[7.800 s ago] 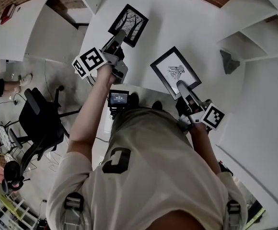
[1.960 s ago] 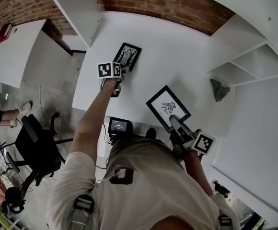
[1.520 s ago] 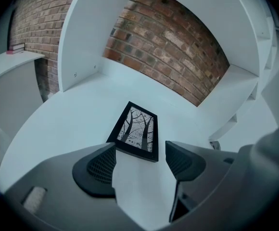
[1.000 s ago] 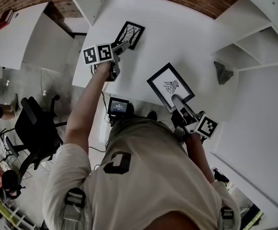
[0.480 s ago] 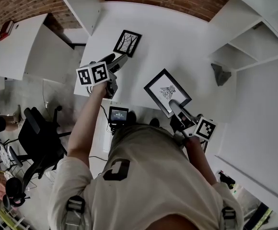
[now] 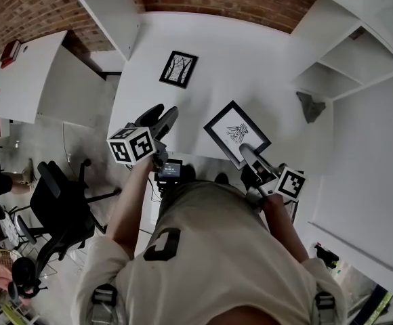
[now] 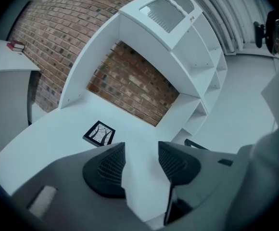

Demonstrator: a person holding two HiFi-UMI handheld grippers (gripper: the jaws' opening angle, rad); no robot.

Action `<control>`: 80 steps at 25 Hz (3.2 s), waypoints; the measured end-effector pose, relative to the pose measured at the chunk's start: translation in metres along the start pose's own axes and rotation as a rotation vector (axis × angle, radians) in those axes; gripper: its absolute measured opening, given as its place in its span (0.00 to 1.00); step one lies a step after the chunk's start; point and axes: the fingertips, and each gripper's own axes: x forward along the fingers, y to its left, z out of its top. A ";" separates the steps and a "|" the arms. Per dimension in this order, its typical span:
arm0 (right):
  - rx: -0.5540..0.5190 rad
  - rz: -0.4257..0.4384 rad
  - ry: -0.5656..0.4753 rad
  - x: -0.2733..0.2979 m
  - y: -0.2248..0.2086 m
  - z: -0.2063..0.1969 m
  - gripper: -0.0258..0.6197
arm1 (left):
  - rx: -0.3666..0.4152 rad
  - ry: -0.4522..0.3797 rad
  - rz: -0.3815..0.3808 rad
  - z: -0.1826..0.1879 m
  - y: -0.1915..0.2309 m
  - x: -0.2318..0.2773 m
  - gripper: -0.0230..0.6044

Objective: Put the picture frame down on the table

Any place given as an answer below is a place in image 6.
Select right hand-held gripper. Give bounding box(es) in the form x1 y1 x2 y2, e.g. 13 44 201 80
239 144 307 202

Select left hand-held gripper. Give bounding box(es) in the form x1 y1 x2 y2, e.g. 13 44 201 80
106 103 179 173

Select black framed bird picture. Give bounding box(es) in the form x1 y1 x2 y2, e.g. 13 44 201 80
203 100 272 170

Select black framed tree picture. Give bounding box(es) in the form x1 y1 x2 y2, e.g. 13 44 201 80
159 50 199 89

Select person's right forearm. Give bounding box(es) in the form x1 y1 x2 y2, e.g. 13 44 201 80
262 193 309 263

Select person's left forearm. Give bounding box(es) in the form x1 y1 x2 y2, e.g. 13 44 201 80
105 159 157 260

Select white table top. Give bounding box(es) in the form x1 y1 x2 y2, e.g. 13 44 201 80
108 11 335 177

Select black screen device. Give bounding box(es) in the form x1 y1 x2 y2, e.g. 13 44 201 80
154 158 184 184

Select person's black left shoe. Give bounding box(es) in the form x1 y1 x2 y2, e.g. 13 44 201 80
182 163 197 182

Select person's olive shorts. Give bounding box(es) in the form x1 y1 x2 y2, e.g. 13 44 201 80
154 180 268 246

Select grey crumpled cloth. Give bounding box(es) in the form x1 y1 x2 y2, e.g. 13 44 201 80
296 91 327 124

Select person's white t-shirt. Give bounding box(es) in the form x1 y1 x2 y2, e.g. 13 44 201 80
75 211 348 325

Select small black device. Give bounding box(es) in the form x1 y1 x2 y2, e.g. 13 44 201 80
313 244 339 270

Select black office chair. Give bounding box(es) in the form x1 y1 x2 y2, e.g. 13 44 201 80
12 158 122 299

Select white side table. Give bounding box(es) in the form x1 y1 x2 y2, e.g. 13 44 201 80
0 29 108 127

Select black-framed window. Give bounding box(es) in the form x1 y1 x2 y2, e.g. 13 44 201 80
331 259 393 323

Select red book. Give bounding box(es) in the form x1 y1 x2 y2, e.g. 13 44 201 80
0 39 22 69

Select yellow-rimmed racket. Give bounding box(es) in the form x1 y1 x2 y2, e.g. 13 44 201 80
0 247 18 267

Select yellow-green rack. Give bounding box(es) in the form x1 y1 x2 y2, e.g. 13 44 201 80
0 296 38 325

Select grey harness shoulder strap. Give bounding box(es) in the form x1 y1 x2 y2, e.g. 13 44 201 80
313 291 336 325
90 284 119 325

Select wire stool with patterned cushion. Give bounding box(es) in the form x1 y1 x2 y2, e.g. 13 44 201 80
0 208 31 250

